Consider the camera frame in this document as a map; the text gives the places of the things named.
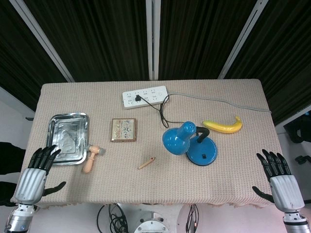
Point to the silver metal tray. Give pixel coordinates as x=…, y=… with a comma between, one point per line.
x=68, y=138

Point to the beige woven tablecloth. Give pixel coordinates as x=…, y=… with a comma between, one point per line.
x=150, y=136

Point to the small wooden stick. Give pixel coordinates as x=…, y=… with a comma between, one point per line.
x=146, y=163

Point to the yellow banana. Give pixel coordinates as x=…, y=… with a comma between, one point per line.
x=224, y=126

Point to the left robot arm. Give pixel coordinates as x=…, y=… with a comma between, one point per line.
x=18, y=218

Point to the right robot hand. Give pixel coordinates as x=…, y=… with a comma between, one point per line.
x=286, y=189

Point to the blue desk lamp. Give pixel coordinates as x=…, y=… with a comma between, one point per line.
x=188, y=143

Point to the square printed box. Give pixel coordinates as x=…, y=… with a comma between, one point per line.
x=123, y=129

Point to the white power strip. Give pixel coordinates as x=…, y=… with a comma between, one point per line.
x=145, y=96

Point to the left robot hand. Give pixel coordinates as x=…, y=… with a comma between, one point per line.
x=31, y=180

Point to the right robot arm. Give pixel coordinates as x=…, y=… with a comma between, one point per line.
x=296, y=222

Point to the wooden toy hammer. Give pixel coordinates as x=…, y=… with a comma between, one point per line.
x=92, y=156

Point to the robot base column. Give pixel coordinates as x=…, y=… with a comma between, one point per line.
x=150, y=222

